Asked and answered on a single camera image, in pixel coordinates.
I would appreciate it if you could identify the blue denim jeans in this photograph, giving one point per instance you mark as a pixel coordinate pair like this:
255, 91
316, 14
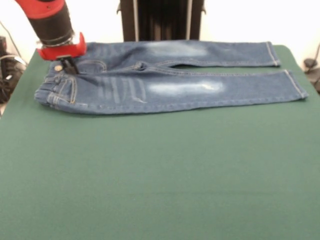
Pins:
175, 90

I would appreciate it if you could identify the black stand base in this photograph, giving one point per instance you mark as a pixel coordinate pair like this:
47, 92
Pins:
311, 65
10, 80

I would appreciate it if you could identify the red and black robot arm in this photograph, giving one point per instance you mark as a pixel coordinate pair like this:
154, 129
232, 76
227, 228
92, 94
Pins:
47, 22

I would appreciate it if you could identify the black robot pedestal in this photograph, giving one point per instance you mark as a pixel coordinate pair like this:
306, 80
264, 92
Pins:
160, 22

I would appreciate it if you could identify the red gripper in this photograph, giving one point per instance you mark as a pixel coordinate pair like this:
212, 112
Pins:
62, 51

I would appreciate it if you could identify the dark green table cloth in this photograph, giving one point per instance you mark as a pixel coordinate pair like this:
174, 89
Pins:
100, 175

